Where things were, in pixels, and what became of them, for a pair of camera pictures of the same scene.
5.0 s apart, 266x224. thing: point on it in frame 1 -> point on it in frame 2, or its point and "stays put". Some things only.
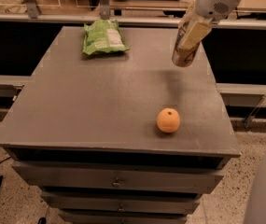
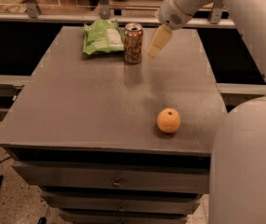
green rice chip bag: (104, 35) stays put
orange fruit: (168, 120) stays put
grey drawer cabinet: (110, 129) stays put
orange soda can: (181, 56) -> (133, 35)
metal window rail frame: (262, 20) stays put
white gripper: (214, 4) -> (170, 14)
